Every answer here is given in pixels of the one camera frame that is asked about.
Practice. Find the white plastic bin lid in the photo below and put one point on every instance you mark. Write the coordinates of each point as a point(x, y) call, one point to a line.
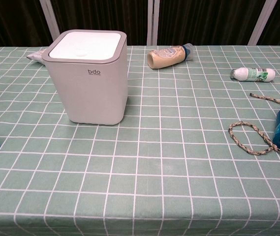
point(90, 43)

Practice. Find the white lidded trash bin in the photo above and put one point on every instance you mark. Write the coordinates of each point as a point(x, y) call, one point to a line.
point(93, 98)

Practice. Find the green checkered tablecloth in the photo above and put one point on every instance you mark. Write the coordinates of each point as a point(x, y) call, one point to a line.
point(154, 159)

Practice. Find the beige bottle with blue cap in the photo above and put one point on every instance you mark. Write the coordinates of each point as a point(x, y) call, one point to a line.
point(165, 57)

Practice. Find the dark brown curtain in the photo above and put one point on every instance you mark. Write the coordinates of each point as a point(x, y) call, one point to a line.
point(203, 19)

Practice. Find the crumpled grey packet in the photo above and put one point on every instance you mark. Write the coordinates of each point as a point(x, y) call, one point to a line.
point(36, 56)

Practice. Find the white bottle with green label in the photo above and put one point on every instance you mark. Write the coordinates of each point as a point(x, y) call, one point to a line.
point(253, 73)

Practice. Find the upright white frame post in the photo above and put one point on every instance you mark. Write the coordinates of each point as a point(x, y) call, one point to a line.
point(152, 22)

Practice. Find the slanted white frame post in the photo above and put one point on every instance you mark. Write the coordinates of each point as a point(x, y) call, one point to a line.
point(261, 22)
point(50, 19)

